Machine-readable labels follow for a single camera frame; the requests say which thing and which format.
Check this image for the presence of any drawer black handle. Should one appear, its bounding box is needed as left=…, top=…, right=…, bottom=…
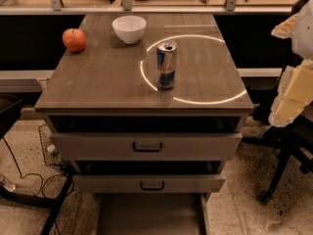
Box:
left=139, top=182, right=165, bottom=191
left=132, top=142, right=163, bottom=153

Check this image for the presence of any black stand at left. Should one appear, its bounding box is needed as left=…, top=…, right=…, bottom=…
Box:
left=0, top=93, right=76, bottom=235

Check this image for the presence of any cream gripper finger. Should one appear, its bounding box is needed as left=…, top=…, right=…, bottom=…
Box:
left=271, top=14, right=297, bottom=39

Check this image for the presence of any black cable on floor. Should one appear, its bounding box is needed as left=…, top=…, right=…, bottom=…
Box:
left=1, top=135, right=77, bottom=201

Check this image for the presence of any middle drawer black handle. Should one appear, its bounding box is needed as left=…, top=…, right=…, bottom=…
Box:
left=139, top=182, right=165, bottom=191

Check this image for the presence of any open bottom drawer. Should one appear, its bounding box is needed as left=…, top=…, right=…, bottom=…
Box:
left=91, top=193, right=211, bottom=235

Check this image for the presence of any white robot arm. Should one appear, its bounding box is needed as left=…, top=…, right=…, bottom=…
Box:
left=268, top=0, right=313, bottom=127

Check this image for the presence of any wire mesh basket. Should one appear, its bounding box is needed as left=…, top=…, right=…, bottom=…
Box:
left=38, top=124, right=68, bottom=173

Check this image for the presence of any white bowl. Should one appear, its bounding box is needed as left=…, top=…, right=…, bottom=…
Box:
left=112, top=16, right=147, bottom=44

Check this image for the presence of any red apple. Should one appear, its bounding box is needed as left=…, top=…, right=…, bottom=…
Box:
left=62, top=28, right=86, bottom=53

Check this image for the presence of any top drawer black handle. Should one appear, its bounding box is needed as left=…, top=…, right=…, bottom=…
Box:
left=132, top=142, right=163, bottom=153

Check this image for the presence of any metal rail frame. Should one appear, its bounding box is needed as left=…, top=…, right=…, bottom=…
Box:
left=0, top=0, right=297, bottom=15

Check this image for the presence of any grey drawer cabinet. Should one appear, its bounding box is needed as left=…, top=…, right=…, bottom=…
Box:
left=35, top=14, right=252, bottom=203

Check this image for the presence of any redbull can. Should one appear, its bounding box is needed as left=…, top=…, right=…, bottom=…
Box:
left=156, top=41, right=177, bottom=91

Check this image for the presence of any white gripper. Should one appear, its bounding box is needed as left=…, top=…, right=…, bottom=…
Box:
left=268, top=60, right=313, bottom=127

